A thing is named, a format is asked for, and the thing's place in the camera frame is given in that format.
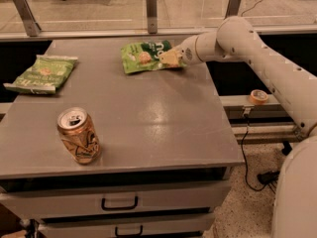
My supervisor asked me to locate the middle metal railing bracket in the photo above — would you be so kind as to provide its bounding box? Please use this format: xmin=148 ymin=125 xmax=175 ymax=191
xmin=146 ymin=0 xmax=158 ymax=34

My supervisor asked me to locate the orange tape roll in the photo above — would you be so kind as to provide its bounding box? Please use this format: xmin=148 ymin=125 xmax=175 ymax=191
xmin=250 ymin=89 xmax=268 ymax=105

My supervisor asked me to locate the drawer black handle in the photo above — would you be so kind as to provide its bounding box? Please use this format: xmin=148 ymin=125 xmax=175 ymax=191
xmin=114 ymin=225 xmax=144 ymax=238
xmin=100 ymin=196 xmax=139 ymax=211

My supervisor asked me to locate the right metal railing bracket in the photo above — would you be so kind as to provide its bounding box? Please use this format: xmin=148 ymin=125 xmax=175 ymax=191
xmin=225 ymin=0 xmax=242 ymax=18

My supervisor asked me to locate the light green snack bag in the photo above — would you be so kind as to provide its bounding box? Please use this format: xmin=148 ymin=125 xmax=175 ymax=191
xmin=4 ymin=55 xmax=78 ymax=95

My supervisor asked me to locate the black power cable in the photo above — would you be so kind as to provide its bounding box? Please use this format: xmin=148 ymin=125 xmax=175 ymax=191
xmin=240 ymin=114 xmax=281 ymax=193

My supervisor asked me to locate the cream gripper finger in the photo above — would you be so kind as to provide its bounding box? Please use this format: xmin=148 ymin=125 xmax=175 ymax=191
xmin=158 ymin=49 xmax=183 ymax=67

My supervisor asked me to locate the left metal railing bracket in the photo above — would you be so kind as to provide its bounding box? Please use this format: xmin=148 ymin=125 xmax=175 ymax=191
xmin=12 ymin=0 xmax=42 ymax=37

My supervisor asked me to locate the orange soda can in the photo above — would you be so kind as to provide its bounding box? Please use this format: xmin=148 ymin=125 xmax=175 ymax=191
xmin=56 ymin=107 xmax=101 ymax=165

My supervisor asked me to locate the grey drawer cabinet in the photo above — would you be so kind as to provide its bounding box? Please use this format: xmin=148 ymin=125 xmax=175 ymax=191
xmin=0 ymin=39 xmax=243 ymax=238

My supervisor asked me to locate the metal railing bracket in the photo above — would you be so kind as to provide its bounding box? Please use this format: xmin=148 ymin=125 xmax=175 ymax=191
xmin=146 ymin=0 xmax=158 ymax=34
xmin=12 ymin=0 xmax=42 ymax=37
xmin=225 ymin=0 xmax=242 ymax=18

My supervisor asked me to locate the lower drawer black handle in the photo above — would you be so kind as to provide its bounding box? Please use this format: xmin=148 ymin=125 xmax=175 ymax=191
xmin=114 ymin=225 xmax=144 ymax=238

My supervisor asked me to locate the green rice chip bag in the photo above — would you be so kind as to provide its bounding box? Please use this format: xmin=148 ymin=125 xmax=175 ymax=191
xmin=121 ymin=40 xmax=185 ymax=74

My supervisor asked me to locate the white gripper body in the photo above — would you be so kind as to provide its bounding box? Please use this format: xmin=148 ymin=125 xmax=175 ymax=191
xmin=175 ymin=36 xmax=201 ymax=64

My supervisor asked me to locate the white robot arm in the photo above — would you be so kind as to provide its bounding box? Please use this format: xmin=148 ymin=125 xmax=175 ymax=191
xmin=158 ymin=16 xmax=317 ymax=238

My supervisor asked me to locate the black robot stand leg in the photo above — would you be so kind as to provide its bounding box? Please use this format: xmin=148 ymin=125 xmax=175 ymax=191
xmin=281 ymin=141 xmax=292 ymax=156

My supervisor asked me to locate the upper drawer black handle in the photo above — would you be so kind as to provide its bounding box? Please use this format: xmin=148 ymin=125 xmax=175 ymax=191
xmin=100 ymin=196 xmax=139 ymax=211

